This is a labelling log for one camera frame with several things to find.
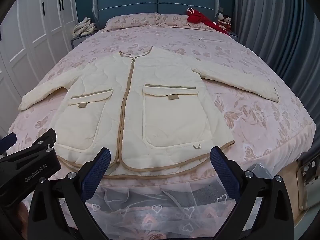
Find sheer heart lace bed skirt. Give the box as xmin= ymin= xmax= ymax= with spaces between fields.
xmin=57 ymin=172 xmax=253 ymax=240

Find pink floral pillow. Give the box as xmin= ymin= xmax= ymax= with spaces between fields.
xmin=156 ymin=14 xmax=216 ymax=29
xmin=104 ymin=12 xmax=160 ymax=30

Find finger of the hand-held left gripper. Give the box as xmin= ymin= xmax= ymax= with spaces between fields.
xmin=0 ymin=132 xmax=17 ymax=156
xmin=15 ymin=128 xmax=57 ymax=155

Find grey curtain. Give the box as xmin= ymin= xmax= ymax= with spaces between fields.
xmin=234 ymin=0 xmax=320 ymax=162

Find cream quilted jacket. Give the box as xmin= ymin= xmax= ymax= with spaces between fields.
xmin=18 ymin=45 xmax=280 ymax=178

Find blue upholstered headboard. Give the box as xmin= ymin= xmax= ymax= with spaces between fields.
xmin=92 ymin=0 xmax=220 ymax=30

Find white wardrobe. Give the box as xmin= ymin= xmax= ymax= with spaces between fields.
xmin=0 ymin=0 xmax=76 ymax=133

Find pile of folded cream cloths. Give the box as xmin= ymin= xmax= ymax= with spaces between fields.
xmin=72 ymin=17 xmax=97 ymax=38

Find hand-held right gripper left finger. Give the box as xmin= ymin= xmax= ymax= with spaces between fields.
xmin=28 ymin=147 xmax=112 ymax=240

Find red plush toy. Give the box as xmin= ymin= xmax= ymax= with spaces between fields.
xmin=186 ymin=7 xmax=232 ymax=36

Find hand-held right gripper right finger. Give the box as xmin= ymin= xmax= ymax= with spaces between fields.
xmin=210 ymin=146 xmax=295 ymax=240

